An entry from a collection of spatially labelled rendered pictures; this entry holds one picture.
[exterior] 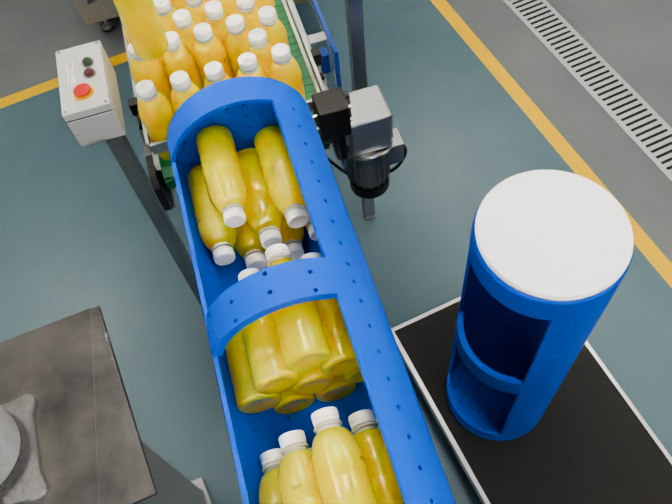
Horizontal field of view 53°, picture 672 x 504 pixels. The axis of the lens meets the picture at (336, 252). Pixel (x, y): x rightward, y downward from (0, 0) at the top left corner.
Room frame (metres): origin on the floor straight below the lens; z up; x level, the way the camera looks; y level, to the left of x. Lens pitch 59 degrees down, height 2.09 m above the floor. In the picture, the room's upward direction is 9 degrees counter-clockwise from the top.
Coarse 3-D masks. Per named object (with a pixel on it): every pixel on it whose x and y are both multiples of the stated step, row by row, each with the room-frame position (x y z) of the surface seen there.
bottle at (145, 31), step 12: (120, 0) 1.10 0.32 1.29; (132, 0) 1.09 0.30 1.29; (144, 0) 1.10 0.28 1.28; (120, 12) 1.10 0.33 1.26; (132, 12) 1.09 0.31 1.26; (144, 12) 1.10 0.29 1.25; (156, 12) 1.12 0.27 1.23; (132, 24) 1.09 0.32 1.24; (144, 24) 1.09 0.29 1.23; (156, 24) 1.11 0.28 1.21; (132, 36) 1.10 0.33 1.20; (144, 36) 1.09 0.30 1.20; (156, 36) 1.10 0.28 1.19; (144, 48) 1.09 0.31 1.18; (156, 48) 1.09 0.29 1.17
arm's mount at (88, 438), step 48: (48, 336) 0.57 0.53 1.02; (96, 336) 0.56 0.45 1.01; (0, 384) 0.49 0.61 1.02; (48, 384) 0.48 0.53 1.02; (96, 384) 0.47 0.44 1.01; (48, 432) 0.39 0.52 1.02; (96, 432) 0.38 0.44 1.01; (48, 480) 0.31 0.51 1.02; (96, 480) 0.30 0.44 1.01; (144, 480) 0.29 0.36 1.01
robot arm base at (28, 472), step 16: (16, 400) 0.45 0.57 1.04; (32, 400) 0.45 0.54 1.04; (16, 416) 0.42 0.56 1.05; (32, 416) 0.42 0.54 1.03; (32, 432) 0.39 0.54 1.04; (32, 448) 0.36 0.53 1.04; (16, 464) 0.33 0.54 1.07; (32, 464) 0.34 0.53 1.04; (16, 480) 0.31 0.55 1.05; (32, 480) 0.31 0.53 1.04; (0, 496) 0.29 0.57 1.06; (16, 496) 0.29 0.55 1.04; (32, 496) 0.29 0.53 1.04
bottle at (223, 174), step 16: (208, 128) 0.88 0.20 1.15; (224, 128) 0.88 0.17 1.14; (208, 144) 0.84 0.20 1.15; (224, 144) 0.84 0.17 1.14; (208, 160) 0.81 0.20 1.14; (224, 160) 0.80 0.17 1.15; (208, 176) 0.78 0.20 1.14; (224, 176) 0.76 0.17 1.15; (240, 176) 0.77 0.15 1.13; (208, 192) 0.75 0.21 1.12; (224, 192) 0.73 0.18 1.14; (240, 192) 0.73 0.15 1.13; (224, 208) 0.71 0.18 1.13
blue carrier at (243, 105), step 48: (192, 96) 0.90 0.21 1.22; (240, 96) 0.86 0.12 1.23; (288, 96) 0.89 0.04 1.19; (192, 144) 0.89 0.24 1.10; (240, 144) 0.90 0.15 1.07; (288, 144) 0.75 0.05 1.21; (336, 192) 0.68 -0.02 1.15; (192, 240) 0.65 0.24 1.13; (336, 240) 0.56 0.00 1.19; (240, 288) 0.49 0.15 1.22; (288, 288) 0.47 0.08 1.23; (336, 288) 0.47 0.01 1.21; (384, 336) 0.40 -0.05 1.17; (384, 384) 0.32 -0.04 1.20; (240, 432) 0.33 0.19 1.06; (384, 432) 0.25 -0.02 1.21; (240, 480) 0.24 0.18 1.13; (432, 480) 0.19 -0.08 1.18
